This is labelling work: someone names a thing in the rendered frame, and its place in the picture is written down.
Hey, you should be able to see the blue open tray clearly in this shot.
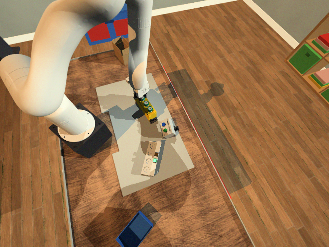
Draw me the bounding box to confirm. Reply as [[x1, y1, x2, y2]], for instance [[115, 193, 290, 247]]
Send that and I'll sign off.
[[116, 211, 153, 247]]

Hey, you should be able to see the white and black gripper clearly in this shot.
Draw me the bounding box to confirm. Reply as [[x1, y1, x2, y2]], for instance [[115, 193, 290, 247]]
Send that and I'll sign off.
[[133, 81, 149, 102]]

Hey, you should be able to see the beige flat mat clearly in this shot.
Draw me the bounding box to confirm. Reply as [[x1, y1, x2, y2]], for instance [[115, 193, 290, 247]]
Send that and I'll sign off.
[[96, 73, 194, 197]]

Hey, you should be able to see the yellow tube rack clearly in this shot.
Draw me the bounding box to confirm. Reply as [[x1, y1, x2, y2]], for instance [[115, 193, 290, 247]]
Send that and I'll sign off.
[[135, 98, 157, 121]]

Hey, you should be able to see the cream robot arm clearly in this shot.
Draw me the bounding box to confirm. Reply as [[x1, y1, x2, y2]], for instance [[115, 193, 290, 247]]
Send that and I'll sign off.
[[0, 0, 153, 142]]

